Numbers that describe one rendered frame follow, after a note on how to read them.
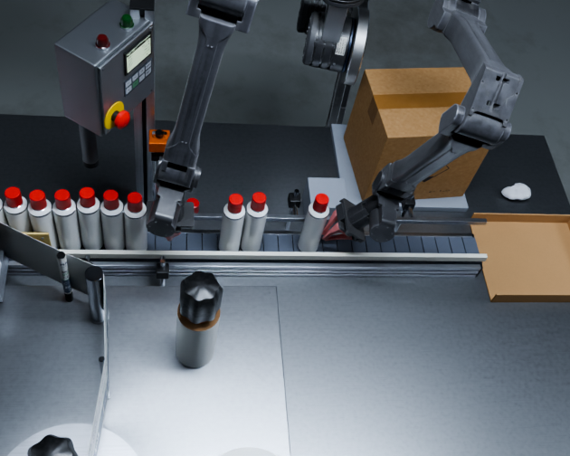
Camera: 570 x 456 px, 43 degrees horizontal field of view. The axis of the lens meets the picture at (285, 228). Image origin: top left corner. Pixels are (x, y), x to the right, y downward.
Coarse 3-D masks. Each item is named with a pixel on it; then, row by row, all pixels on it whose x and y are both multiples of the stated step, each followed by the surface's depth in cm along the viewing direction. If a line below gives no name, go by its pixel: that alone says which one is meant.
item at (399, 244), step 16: (160, 240) 180; (176, 240) 180; (192, 240) 181; (208, 240) 182; (272, 240) 185; (288, 240) 185; (320, 240) 187; (336, 240) 188; (352, 240) 188; (368, 240) 189; (400, 240) 190; (416, 240) 191; (432, 240) 192; (448, 240) 193; (464, 240) 194
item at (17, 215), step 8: (8, 192) 157; (16, 192) 157; (8, 200) 157; (16, 200) 157; (24, 200) 161; (8, 208) 159; (16, 208) 159; (24, 208) 160; (8, 216) 161; (16, 216) 160; (24, 216) 162; (16, 224) 163; (24, 224) 164; (24, 232) 166; (32, 232) 168
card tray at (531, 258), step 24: (480, 216) 202; (504, 216) 203; (528, 216) 204; (552, 216) 205; (480, 240) 200; (504, 240) 201; (528, 240) 203; (552, 240) 204; (504, 264) 197; (528, 264) 198; (552, 264) 199; (504, 288) 192; (528, 288) 193; (552, 288) 194
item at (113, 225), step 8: (112, 192) 161; (104, 200) 160; (112, 200) 160; (104, 208) 163; (112, 208) 162; (120, 208) 164; (104, 216) 163; (112, 216) 163; (120, 216) 165; (104, 224) 166; (112, 224) 165; (120, 224) 167; (104, 232) 169; (112, 232) 168; (120, 232) 169; (104, 240) 172; (112, 240) 171; (120, 240) 172; (112, 248) 173; (120, 248) 175
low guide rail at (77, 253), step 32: (96, 256) 172; (128, 256) 173; (160, 256) 174; (192, 256) 175; (224, 256) 176; (256, 256) 178; (288, 256) 179; (320, 256) 180; (352, 256) 181; (384, 256) 183; (416, 256) 184; (448, 256) 185; (480, 256) 187
